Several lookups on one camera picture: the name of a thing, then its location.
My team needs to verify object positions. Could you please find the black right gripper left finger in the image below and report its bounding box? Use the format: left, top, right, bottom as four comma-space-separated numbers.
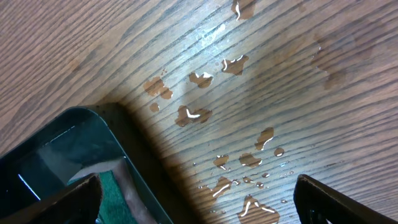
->
1, 174, 103, 224

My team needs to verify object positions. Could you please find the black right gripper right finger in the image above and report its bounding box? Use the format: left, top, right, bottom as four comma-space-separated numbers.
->
294, 174, 397, 224

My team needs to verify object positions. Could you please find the green and yellow sponge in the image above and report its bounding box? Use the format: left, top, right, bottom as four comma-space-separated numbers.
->
68, 157, 157, 224

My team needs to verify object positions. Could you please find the black water tray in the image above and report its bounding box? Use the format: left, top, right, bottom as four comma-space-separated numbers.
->
1, 103, 173, 223

